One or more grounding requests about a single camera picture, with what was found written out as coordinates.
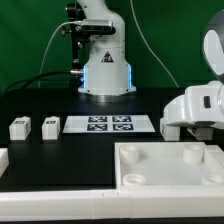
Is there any white front fence bar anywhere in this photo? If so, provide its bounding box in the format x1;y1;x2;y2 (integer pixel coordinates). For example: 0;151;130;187
0;186;224;222

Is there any white fence bar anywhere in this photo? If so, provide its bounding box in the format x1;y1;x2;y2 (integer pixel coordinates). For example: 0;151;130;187
0;148;9;177
0;186;224;222

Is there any black camera on stand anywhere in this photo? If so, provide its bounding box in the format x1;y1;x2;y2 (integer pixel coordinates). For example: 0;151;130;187
61;3;116;76

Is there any black cable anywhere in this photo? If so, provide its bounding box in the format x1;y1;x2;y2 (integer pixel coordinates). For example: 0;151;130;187
3;70;83;96

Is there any white left fence bar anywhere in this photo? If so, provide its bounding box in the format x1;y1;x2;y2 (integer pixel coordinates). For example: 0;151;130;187
0;148;9;177

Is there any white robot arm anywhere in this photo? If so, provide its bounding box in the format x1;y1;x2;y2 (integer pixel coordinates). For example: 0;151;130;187
77;0;224;129

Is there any white cable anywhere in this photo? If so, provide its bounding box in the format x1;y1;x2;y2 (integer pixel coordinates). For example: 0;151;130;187
37;20;84;89

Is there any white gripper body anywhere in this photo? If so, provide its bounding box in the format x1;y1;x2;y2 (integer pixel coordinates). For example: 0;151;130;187
163;81;224;129

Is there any white sheet with markers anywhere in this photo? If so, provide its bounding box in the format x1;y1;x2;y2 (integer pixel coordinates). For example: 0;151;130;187
63;115;155;133

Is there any white square tabletop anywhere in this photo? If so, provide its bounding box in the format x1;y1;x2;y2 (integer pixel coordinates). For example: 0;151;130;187
115;142;224;190

